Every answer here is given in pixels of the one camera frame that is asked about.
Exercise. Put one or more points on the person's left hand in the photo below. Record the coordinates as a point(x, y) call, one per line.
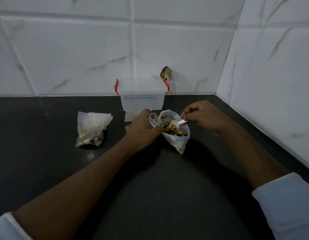
point(140, 132)

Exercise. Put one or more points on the person's right hand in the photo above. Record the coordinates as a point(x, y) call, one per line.
point(207, 117)

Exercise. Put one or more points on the person's right fingers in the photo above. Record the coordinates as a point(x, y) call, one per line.
point(190, 113)

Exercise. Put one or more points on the person's left thumb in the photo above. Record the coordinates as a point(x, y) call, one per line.
point(157, 129)

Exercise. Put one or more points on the white plastic scoop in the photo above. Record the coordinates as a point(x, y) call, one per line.
point(178, 123)

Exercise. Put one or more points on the clear plastic bag of nuts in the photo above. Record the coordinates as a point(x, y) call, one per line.
point(175, 133)

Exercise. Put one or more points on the person's right forearm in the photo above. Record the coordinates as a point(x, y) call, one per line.
point(246, 152)

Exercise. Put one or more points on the person's left forearm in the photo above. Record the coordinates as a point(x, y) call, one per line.
point(77, 187)

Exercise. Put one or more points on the mixed nuts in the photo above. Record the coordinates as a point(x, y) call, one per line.
point(173, 129)

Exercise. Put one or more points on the red container latch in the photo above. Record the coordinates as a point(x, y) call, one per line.
point(166, 86)
point(116, 86)

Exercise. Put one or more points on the clear plastic container with lid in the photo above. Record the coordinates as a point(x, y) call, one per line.
point(142, 94)

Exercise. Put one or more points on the sealed clear bag of nuts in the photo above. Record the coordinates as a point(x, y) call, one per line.
point(90, 129)

